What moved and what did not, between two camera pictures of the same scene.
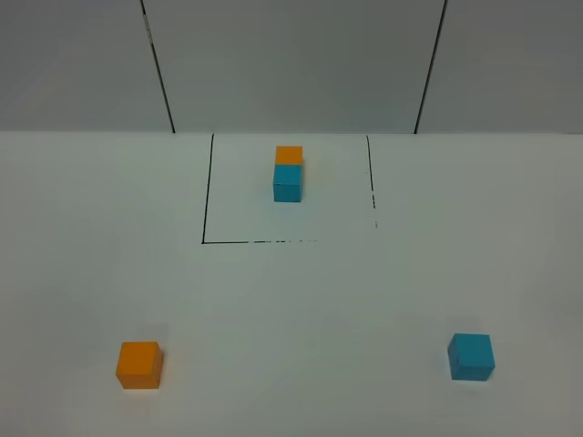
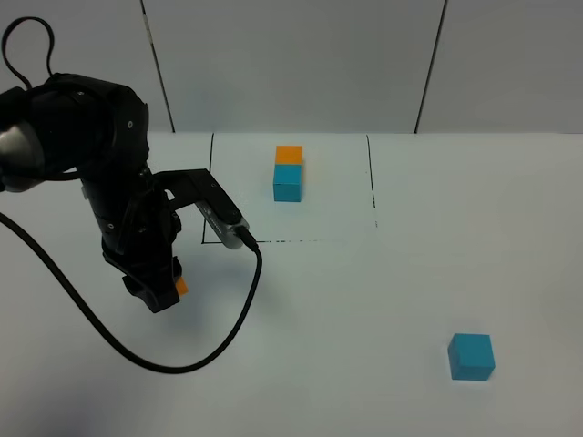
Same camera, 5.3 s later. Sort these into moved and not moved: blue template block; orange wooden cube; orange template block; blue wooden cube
Moved: orange wooden cube
Not moved: orange template block; blue wooden cube; blue template block
